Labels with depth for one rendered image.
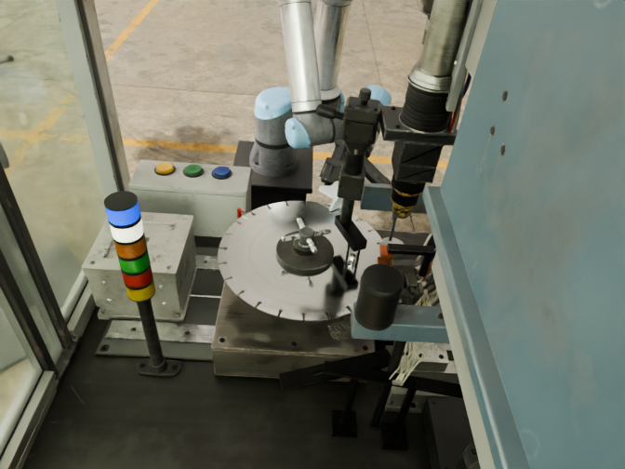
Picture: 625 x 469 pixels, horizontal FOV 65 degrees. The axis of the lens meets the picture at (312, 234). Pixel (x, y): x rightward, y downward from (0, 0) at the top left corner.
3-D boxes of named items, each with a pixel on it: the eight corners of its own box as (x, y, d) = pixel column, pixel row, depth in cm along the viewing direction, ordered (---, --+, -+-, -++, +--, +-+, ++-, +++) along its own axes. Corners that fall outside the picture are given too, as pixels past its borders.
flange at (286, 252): (310, 226, 100) (311, 217, 98) (345, 258, 94) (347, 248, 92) (264, 247, 94) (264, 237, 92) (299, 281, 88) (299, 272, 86)
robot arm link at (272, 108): (248, 128, 149) (248, 87, 140) (289, 123, 154) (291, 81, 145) (261, 148, 141) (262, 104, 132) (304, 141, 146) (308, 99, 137)
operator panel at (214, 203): (138, 232, 125) (127, 183, 115) (149, 206, 133) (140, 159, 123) (247, 239, 126) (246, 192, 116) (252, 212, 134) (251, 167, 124)
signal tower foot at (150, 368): (134, 374, 94) (131, 367, 92) (139, 359, 96) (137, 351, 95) (179, 377, 94) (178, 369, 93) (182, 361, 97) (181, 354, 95)
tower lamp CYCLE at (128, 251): (112, 259, 73) (108, 244, 71) (121, 238, 76) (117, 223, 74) (142, 261, 73) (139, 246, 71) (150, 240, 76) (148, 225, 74)
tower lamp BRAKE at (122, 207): (103, 225, 69) (99, 208, 67) (113, 206, 72) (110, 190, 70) (136, 228, 69) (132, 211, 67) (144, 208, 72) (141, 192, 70)
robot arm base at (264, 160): (252, 149, 159) (251, 121, 152) (298, 152, 160) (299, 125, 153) (246, 175, 148) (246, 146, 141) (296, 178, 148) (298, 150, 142)
